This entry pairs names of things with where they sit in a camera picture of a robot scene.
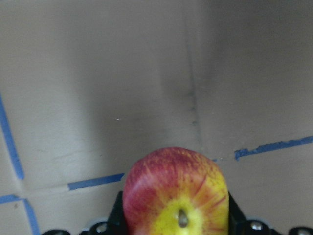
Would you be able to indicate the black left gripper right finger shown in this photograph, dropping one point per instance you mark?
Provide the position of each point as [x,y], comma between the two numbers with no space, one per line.
[239,224]

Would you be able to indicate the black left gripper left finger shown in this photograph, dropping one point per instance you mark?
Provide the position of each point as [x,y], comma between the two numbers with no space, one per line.
[115,224]

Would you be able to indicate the red yellow apple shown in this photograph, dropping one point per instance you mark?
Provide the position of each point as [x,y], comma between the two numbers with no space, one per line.
[176,191]

